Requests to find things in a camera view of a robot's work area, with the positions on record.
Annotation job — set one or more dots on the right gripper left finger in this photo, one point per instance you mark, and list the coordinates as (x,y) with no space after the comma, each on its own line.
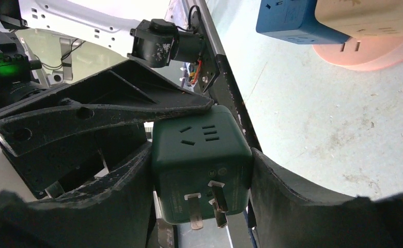
(113,211)

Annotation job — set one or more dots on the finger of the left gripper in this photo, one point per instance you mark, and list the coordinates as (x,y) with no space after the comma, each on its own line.
(124,94)
(73,160)

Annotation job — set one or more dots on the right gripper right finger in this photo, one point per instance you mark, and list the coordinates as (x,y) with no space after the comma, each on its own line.
(292,211)

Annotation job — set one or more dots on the green cube plug adapter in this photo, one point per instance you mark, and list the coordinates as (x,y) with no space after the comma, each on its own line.
(201,167)

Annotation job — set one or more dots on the pink round power socket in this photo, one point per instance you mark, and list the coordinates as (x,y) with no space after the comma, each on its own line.
(367,54)

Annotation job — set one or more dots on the blue cube plug adapter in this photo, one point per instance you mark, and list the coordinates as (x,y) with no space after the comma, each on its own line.
(295,22)

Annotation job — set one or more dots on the yellow cube plug adapter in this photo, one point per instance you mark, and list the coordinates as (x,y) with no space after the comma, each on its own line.
(363,18)

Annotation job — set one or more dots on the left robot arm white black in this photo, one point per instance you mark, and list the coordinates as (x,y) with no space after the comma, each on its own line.
(17,81)

